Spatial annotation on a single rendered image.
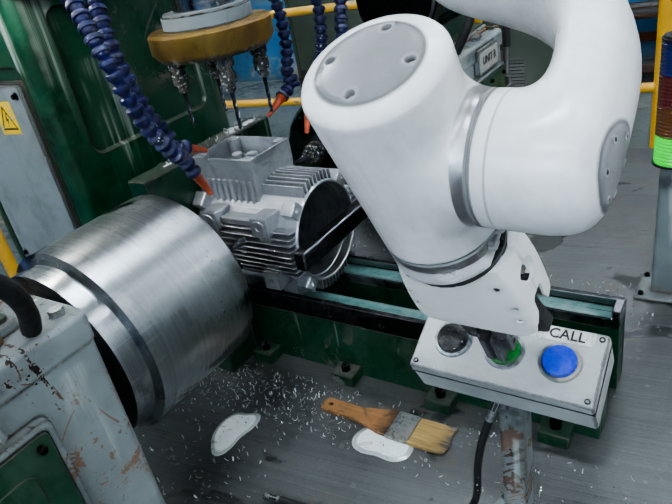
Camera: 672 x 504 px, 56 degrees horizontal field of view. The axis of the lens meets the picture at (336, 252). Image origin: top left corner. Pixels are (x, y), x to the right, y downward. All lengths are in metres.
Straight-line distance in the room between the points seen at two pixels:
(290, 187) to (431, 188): 0.61
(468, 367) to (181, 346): 0.33
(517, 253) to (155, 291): 0.43
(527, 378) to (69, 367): 0.42
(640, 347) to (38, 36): 0.98
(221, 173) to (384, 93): 0.70
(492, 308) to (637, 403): 0.51
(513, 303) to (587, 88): 0.18
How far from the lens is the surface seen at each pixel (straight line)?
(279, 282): 0.95
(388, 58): 0.33
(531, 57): 4.01
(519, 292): 0.45
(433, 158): 0.33
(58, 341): 0.62
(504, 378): 0.59
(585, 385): 0.58
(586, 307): 0.92
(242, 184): 0.97
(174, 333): 0.73
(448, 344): 0.61
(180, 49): 0.90
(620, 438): 0.91
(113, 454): 0.71
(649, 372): 1.01
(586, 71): 0.33
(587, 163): 0.31
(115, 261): 0.73
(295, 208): 0.90
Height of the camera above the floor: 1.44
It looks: 28 degrees down
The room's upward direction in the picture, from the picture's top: 11 degrees counter-clockwise
